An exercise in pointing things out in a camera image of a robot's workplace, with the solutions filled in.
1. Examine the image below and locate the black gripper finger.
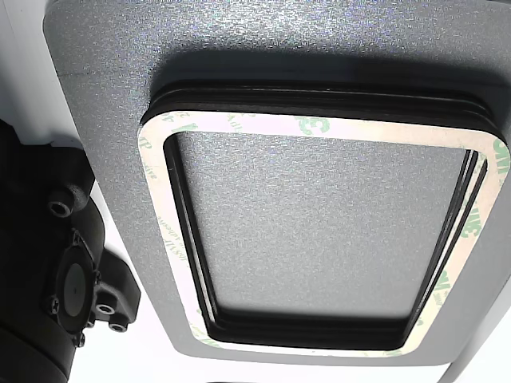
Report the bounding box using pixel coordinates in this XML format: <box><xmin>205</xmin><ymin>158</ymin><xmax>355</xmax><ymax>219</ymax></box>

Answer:
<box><xmin>0</xmin><ymin>118</ymin><xmax>107</xmax><ymax>349</ymax></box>

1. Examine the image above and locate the black frame with beige liner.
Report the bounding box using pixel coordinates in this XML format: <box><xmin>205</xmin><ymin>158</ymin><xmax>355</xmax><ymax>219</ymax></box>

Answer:
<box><xmin>145</xmin><ymin>90</ymin><xmax>511</xmax><ymax>344</ymax></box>
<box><xmin>150</xmin><ymin>81</ymin><xmax>511</xmax><ymax>340</ymax></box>
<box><xmin>137</xmin><ymin>113</ymin><xmax>511</xmax><ymax>356</ymax></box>
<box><xmin>140</xmin><ymin>99</ymin><xmax>511</xmax><ymax>349</ymax></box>

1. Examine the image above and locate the dark gray base plate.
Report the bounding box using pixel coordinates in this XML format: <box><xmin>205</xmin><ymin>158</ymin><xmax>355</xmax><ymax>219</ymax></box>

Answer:
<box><xmin>42</xmin><ymin>0</ymin><xmax>511</xmax><ymax>383</ymax></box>

